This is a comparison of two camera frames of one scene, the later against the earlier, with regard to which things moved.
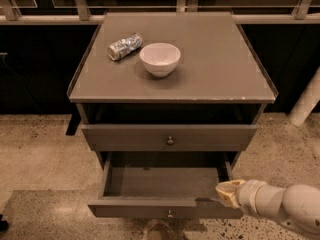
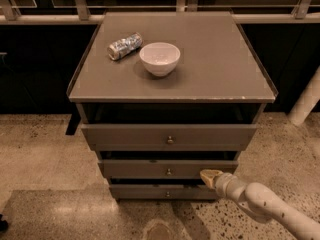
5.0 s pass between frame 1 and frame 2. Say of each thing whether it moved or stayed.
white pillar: stayed
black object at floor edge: stayed
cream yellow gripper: moved
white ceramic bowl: stayed
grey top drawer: stayed
